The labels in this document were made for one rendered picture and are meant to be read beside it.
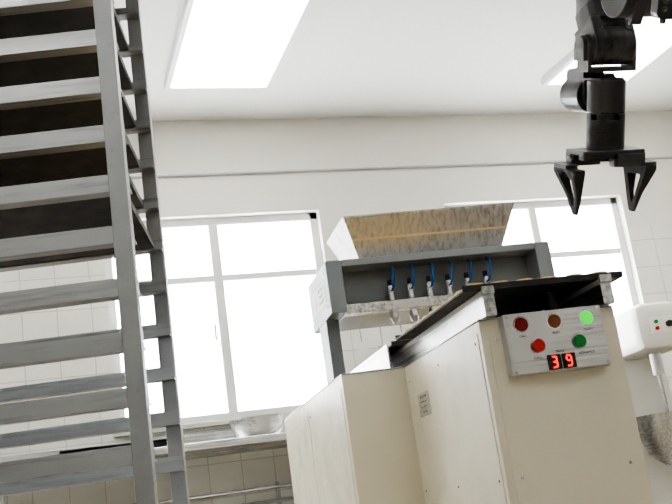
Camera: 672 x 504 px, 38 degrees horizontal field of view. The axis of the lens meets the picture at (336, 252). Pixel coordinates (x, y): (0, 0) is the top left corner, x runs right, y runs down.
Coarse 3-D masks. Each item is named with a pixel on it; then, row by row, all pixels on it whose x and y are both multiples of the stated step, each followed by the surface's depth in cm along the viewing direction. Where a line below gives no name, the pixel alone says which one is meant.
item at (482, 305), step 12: (492, 288) 222; (468, 300) 231; (480, 300) 223; (492, 300) 222; (456, 312) 240; (468, 312) 232; (480, 312) 224; (492, 312) 221; (444, 324) 251; (456, 324) 241; (468, 324) 233; (420, 336) 272; (432, 336) 262; (444, 336) 251; (408, 348) 285; (420, 348) 273; (396, 360) 300; (408, 360) 287
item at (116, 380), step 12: (156, 372) 198; (168, 372) 199; (36, 384) 197; (48, 384) 197; (60, 384) 197; (72, 384) 197; (84, 384) 197; (96, 384) 197; (108, 384) 198; (120, 384) 195; (0, 396) 196; (12, 396) 196; (24, 396) 196; (36, 396) 194; (48, 396) 196
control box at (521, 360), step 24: (528, 312) 223; (552, 312) 224; (576, 312) 225; (600, 312) 226; (504, 336) 221; (528, 336) 221; (552, 336) 222; (600, 336) 224; (528, 360) 220; (576, 360) 222; (600, 360) 223
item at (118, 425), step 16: (160, 416) 196; (176, 416) 196; (16, 432) 194; (32, 432) 195; (48, 432) 195; (64, 432) 195; (80, 432) 195; (96, 432) 195; (112, 432) 193; (0, 448) 192
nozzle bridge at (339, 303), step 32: (384, 256) 297; (416, 256) 299; (448, 256) 301; (480, 256) 306; (512, 256) 313; (544, 256) 306; (320, 288) 302; (352, 288) 301; (384, 288) 303; (416, 288) 305; (320, 320) 307; (352, 320) 306; (384, 320) 314
